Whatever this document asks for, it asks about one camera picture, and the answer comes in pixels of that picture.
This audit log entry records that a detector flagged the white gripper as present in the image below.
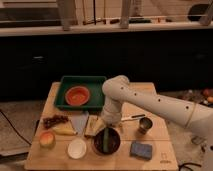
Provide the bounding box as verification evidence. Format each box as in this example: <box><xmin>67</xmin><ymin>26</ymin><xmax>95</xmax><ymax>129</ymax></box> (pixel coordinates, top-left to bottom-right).
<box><xmin>101</xmin><ymin>98</ymin><xmax>122</xmax><ymax>125</ymax></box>

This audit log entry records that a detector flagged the green pepper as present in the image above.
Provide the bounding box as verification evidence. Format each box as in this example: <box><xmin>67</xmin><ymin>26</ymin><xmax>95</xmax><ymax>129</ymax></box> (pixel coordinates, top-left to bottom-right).
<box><xmin>103</xmin><ymin>128</ymin><xmax>109</xmax><ymax>153</ymax></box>

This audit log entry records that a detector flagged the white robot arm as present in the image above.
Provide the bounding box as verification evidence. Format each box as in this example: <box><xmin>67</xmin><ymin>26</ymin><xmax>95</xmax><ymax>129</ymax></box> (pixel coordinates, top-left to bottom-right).
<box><xmin>102</xmin><ymin>75</ymin><xmax>213</xmax><ymax>149</ymax></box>

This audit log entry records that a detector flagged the dark purple bowl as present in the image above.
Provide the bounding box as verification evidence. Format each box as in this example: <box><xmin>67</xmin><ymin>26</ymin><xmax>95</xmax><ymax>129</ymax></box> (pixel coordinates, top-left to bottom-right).
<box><xmin>92</xmin><ymin>127</ymin><xmax>121</xmax><ymax>155</ymax></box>

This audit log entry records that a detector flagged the orange bowl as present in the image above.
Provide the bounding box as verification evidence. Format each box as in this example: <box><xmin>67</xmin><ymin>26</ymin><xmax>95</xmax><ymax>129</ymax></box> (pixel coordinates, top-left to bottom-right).
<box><xmin>65</xmin><ymin>86</ymin><xmax>90</xmax><ymax>106</ymax></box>

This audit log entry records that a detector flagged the wooden block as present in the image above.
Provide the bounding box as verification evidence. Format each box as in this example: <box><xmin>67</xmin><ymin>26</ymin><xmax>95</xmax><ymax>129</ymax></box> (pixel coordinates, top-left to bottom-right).
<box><xmin>84</xmin><ymin>115</ymin><xmax>105</xmax><ymax>137</ymax></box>

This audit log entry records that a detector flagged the grey triangular cloth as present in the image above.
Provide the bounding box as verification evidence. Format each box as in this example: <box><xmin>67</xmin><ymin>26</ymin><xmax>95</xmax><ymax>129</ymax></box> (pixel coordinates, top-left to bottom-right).
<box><xmin>71</xmin><ymin>111</ymin><xmax>89</xmax><ymax>136</ymax></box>

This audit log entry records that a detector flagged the green plastic tray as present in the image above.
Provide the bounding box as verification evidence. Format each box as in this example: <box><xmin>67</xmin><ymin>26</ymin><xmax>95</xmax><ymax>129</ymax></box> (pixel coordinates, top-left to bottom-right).
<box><xmin>54</xmin><ymin>76</ymin><xmax>106</xmax><ymax>111</ymax></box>

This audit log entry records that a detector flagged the metal cup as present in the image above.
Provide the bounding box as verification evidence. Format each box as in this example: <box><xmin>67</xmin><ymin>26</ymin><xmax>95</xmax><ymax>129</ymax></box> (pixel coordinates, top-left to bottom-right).
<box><xmin>138</xmin><ymin>117</ymin><xmax>153</xmax><ymax>134</ymax></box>

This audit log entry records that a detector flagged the blue sponge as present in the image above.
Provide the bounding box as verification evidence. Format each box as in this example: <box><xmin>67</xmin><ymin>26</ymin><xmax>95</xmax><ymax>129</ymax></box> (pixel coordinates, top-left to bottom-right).
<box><xmin>130</xmin><ymin>141</ymin><xmax>152</xmax><ymax>160</ymax></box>

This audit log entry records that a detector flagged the white oval plate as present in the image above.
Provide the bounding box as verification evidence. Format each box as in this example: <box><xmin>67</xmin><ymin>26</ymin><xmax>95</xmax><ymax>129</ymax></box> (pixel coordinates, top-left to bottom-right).
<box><xmin>67</xmin><ymin>138</ymin><xmax>87</xmax><ymax>159</ymax></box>

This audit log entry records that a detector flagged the yellow banana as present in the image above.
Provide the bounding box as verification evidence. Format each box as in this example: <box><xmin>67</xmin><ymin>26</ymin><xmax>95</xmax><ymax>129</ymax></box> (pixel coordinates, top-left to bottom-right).
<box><xmin>53</xmin><ymin>124</ymin><xmax>77</xmax><ymax>135</ymax></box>

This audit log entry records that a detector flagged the bunch of dark grapes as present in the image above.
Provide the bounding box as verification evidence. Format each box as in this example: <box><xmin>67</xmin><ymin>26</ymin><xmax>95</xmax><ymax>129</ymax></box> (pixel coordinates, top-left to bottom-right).
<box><xmin>43</xmin><ymin>115</ymin><xmax>68</xmax><ymax>129</ymax></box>

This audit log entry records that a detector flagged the orange peach fruit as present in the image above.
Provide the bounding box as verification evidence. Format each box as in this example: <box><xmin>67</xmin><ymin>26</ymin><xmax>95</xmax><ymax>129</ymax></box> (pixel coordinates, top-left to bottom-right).
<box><xmin>39</xmin><ymin>131</ymin><xmax>55</xmax><ymax>148</ymax></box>

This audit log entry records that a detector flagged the black handled knife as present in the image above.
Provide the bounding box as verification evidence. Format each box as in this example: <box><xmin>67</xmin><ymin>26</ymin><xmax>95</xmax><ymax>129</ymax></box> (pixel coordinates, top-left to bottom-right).
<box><xmin>121</xmin><ymin>114</ymin><xmax>145</xmax><ymax>121</ymax></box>

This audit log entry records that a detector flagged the black cable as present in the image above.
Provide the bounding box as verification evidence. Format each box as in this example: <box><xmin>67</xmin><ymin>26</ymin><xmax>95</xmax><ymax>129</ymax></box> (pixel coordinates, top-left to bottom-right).
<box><xmin>0</xmin><ymin>109</ymin><xmax>33</xmax><ymax>147</ymax></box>

